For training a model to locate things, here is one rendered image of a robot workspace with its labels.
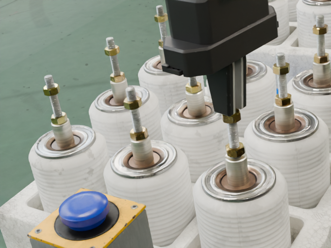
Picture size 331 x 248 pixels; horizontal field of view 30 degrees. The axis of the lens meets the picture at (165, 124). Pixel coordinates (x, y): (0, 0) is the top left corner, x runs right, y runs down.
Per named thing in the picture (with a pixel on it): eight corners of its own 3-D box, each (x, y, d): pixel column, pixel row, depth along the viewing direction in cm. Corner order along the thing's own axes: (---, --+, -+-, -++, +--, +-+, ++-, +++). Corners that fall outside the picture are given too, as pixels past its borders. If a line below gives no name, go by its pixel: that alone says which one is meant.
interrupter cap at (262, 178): (278, 202, 59) (278, 197, 59) (199, 207, 60) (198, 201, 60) (275, 160, 65) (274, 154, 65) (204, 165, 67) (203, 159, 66)
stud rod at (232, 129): (242, 168, 61) (235, 101, 58) (232, 170, 61) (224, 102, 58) (241, 163, 62) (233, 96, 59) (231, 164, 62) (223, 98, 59)
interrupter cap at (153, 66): (203, 58, 93) (202, 53, 93) (179, 79, 87) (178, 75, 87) (160, 54, 97) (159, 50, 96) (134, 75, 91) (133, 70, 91)
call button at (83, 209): (121, 215, 50) (117, 195, 50) (91, 244, 48) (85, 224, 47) (84, 204, 53) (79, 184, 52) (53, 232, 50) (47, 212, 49)
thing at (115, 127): (189, 203, 91) (172, 94, 83) (140, 236, 86) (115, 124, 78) (148, 181, 98) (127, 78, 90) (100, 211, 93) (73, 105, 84)
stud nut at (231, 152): (245, 156, 60) (245, 149, 60) (228, 159, 60) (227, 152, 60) (242, 146, 62) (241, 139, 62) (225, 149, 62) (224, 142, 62)
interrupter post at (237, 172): (250, 189, 62) (248, 161, 60) (226, 190, 62) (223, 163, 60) (250, 175, 64) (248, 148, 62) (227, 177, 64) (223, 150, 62)
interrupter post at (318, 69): (315, 89, 78) (315, 66, 77) (310, 82, 80) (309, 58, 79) (334, 86, 78) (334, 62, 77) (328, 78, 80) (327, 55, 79)
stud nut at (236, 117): (242, 122, 58) (241, 114, 58) (224, 125, 58) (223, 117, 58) (238, 113, 60) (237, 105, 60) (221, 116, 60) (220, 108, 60)
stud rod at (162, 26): (172, 54, 91) (164, 5, 87) (166, 57, 91) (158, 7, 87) (168, 53, 92) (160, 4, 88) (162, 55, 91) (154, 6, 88)
